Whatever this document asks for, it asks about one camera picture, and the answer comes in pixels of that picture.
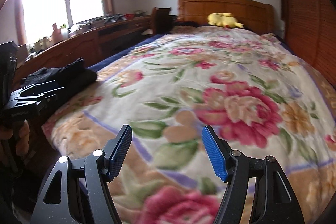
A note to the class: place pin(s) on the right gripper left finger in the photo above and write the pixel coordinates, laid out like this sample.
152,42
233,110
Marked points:
76,191

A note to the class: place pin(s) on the wooden louvered wardrobe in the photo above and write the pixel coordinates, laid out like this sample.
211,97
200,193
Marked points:
310,33

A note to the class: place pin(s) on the navy bed sheet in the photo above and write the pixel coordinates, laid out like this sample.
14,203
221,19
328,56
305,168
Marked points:
97,67

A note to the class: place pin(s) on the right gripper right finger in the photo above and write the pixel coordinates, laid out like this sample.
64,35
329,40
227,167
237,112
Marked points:
274,199

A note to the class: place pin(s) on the wooden headboard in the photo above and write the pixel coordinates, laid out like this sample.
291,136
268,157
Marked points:
257,16

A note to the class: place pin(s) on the black trench coat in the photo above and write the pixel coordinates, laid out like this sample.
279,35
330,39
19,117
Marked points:
75,77

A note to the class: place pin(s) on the dark wooden chair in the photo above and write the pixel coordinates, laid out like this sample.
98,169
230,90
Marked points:
161,20

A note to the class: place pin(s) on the person's left hand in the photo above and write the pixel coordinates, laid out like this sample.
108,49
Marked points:
21,134

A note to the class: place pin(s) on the yellow plush toy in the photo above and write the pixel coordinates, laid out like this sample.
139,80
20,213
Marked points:
226,20

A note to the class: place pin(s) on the floral bed blanket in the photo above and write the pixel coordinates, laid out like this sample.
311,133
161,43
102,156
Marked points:
255,94

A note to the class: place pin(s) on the pink figurine on sill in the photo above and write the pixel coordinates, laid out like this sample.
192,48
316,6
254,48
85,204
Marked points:
56,34

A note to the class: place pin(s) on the wooden desk cabinet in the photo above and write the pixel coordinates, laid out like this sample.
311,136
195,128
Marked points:
94,46

